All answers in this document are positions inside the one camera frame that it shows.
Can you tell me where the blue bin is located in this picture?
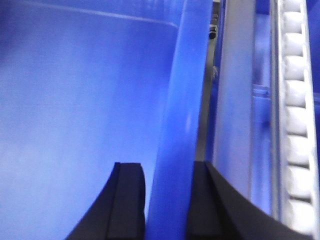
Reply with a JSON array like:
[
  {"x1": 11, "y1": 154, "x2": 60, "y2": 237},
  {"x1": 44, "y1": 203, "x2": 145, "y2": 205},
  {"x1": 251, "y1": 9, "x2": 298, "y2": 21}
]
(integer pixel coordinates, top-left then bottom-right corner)
[
  {"x1": 0, "y1": 0, "x2": 213, "y2": 240},
  {"x1": 212, "y1": 0, "x2": 272, "y2": 214}
]

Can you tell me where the right white roller track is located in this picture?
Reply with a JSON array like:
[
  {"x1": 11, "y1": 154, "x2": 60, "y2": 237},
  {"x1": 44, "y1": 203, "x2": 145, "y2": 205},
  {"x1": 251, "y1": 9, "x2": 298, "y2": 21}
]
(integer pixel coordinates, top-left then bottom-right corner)
[{"x1": 270, "y1": 0, "x2": 320, "y2": 240}]

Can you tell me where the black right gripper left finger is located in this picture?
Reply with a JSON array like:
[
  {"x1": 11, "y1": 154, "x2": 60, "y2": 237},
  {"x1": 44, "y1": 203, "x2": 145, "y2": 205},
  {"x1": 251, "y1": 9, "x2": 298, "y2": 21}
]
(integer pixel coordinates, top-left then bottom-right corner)
[{"x1": 67, "y1": 162, "x2": 146, "y2": 240}]

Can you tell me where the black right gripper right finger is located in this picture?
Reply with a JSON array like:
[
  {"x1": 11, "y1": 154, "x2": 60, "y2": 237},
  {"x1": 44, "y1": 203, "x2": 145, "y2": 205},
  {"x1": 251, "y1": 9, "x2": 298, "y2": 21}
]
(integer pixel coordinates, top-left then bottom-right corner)
[{"x1": 186, "y1": 161, "x2": 311, "y2": 240}]

